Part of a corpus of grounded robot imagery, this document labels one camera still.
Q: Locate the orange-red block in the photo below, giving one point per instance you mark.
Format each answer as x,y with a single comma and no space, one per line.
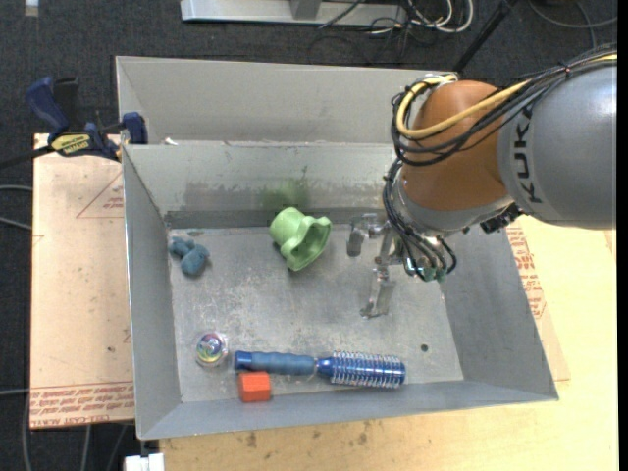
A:
254,386

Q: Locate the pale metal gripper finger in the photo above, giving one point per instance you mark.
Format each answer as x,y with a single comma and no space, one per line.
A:
387,298
373,297

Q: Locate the clear ball with colourful core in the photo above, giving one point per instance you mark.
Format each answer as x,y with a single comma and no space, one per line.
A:
211,350

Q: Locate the blue toy animal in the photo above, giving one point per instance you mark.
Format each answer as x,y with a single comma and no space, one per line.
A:
191,260

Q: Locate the brown cardboard board, red print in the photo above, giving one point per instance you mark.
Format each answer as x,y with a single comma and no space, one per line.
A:
78,287

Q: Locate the green plastic cup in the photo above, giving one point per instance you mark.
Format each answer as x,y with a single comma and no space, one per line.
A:
299,236

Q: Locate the grey metal bin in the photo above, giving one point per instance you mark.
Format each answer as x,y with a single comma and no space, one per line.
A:
304,307

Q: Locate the blue hairbrush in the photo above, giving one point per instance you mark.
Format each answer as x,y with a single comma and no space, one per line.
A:
343,367

